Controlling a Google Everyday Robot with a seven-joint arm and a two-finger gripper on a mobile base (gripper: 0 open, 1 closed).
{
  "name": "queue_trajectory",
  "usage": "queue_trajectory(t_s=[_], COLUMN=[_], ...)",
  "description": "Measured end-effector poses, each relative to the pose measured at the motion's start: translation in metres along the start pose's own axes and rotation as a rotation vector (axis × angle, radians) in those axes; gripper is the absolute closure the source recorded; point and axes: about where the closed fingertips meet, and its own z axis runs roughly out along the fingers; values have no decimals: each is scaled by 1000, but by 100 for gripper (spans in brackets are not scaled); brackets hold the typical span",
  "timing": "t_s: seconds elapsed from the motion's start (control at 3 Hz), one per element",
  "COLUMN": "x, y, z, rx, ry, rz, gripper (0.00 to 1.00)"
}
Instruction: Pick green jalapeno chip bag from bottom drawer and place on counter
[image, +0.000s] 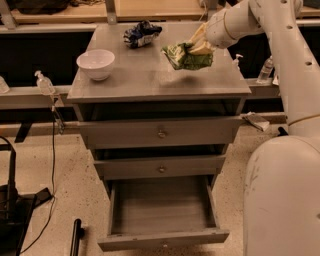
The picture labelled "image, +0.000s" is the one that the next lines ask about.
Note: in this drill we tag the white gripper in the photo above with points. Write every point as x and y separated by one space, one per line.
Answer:
217 33

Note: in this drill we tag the green jalapeno chip bag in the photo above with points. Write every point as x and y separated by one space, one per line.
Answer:
180 59

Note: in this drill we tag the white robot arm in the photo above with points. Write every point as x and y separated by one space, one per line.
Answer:
281 212

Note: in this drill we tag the grey top drawer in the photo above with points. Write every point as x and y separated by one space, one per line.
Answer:
159 132

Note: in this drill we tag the grey wooden drawer cabinet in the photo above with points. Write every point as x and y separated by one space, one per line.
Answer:
144 86

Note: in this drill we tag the grey middle drawer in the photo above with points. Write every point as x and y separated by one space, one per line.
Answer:
159 167

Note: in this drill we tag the grey open bottom drawer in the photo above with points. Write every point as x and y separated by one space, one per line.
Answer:
161 213

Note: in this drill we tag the small sanitizer pump bottle right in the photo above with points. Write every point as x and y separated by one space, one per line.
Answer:
236 61

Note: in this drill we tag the clear plastic water bottle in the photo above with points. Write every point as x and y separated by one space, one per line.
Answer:
265 71

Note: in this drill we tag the white wipes packet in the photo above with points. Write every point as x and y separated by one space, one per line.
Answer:
275 80

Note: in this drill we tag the folded grey cloth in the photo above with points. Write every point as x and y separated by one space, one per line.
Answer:
256 120

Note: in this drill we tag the white ceramic bowl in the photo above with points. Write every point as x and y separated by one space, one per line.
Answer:
97 64

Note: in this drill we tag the black wheeled stand leg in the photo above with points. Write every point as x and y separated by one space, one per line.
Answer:
282 131

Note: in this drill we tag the clear sanitizer pump bottle left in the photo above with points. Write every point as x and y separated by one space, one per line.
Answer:
44 84

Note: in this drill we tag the clear bottle far left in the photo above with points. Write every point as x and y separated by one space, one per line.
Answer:
4 88

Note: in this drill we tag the black bar on floor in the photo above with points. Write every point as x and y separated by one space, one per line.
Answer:
77 235

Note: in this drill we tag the black stand base left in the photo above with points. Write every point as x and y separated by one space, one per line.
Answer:
15 209

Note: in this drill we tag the wooden workbench with metal frame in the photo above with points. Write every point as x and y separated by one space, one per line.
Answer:
87 16

